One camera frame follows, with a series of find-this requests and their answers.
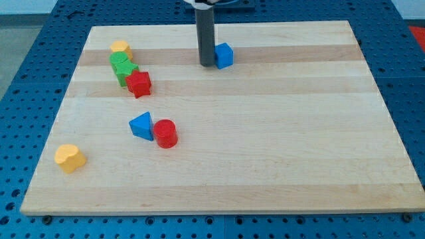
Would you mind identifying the green star block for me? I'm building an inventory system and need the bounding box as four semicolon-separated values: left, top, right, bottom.
115;60;139;87

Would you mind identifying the light wooden board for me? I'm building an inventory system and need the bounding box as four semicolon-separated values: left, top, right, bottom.
21;21;424;216

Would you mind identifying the yellow hexagon block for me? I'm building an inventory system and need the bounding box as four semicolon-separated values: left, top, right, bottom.
110;40;133;60

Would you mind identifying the blue cube block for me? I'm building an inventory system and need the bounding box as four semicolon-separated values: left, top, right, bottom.
214;42;234;69

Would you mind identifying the green cylinder block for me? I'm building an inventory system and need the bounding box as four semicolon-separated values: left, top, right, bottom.
109;51;129;73

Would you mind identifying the blue triangular prism block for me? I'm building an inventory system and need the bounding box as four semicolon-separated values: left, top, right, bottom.
129;112;153;141

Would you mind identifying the yellow heart block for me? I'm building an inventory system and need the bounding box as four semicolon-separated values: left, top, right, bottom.
54;144;87;174

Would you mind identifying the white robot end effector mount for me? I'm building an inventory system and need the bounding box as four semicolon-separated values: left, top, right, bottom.
184;0;219;9

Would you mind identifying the red star block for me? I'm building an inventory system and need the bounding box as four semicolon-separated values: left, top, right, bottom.
125;70;151;98

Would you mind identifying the red cylinder block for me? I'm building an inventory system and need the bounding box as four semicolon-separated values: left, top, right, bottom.
153;119;178;149

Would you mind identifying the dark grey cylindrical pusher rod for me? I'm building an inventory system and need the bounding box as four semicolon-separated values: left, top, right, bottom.
195;7;215;66

